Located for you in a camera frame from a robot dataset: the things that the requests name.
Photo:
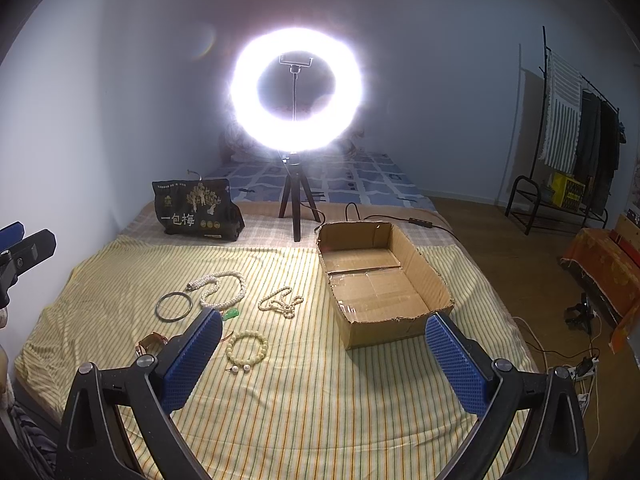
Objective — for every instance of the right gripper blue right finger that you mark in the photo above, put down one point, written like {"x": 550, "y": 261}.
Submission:
{"x": 465, "y": 364}

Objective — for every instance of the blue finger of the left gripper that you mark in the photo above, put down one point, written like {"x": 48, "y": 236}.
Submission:
{"x": 33, "y": 250}
{"x": 11, "y": 235}

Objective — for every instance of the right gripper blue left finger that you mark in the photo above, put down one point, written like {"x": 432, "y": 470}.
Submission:
{"x": 184, "y": 358}

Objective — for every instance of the brown leather strap watch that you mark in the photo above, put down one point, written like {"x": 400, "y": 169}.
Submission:
{"x": 150, "y": 344}

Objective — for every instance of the dark metal bangle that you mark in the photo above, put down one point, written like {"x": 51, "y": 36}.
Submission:
{"x": 173, "y": 307}

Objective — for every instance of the yellow striped bed sheet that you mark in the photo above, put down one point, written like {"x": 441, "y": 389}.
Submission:
{"x": 309, "y": 408}

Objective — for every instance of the white power strip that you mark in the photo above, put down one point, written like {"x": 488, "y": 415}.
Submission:
{"x": 584, "y": 377}

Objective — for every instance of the open cardboard box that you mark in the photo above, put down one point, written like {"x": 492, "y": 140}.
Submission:
{"x": 383, "y": 289}

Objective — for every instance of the black device on floor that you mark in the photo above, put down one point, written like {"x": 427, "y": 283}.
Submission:
{"x": 580, "y": 316}

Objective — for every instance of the black snack bag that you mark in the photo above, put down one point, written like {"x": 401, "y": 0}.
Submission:
{"x": 201, "y": 208}

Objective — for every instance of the orange cloth covered box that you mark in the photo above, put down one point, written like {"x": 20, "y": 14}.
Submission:
{"x": 609, "y": 259}

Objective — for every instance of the black clothes rack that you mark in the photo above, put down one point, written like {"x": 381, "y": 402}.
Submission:
{"x": 529, "y": 203}

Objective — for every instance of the checkered beige bed cover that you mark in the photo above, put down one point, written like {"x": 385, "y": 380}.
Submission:
{"x": 263, "y": 227}

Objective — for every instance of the yellow crate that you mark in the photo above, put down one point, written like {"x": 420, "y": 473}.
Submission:
{"x": 567, "y": 192}

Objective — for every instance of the black tripod stand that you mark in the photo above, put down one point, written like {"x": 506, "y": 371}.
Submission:
{"x": 296, "y": 193}

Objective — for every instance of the blue patterned blanket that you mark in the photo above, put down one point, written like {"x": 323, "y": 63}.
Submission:
{"x": 363, "y": 178}

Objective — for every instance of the white striped hanging towel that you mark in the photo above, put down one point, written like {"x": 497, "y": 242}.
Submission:
{"x": 562, "y": 113}

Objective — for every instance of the dark hanging clothes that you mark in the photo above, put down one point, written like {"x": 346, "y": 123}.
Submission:
{"x": 598, "y": 150}

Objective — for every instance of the bright ring light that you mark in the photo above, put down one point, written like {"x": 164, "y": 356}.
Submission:
{"x": 295, "y": 89}

